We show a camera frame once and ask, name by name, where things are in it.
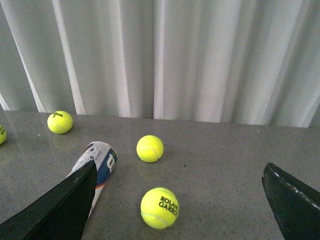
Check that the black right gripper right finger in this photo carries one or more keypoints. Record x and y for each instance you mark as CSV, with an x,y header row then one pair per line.
x,y
295,205

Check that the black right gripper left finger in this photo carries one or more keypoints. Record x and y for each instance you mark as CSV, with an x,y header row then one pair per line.
x,y
60,214

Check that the Wilson tennis ball can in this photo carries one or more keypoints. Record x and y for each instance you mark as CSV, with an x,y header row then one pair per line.
x,y
105,158

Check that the Wilson 3 far tennis ball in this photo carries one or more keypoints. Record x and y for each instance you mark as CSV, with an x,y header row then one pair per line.
x,y
60,122

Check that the Roland Garros tennis ball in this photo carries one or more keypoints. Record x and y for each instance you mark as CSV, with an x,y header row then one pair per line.
x,y
159,208

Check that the yellow tennis ball centre left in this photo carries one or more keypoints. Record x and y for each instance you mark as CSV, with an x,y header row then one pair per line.
x,y
3,135

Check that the plain yellow tennis ball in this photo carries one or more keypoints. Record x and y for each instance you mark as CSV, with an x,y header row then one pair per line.
x,y
150,148

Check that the white pleated curtain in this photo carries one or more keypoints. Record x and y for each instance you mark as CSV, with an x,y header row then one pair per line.
x,y
251,62

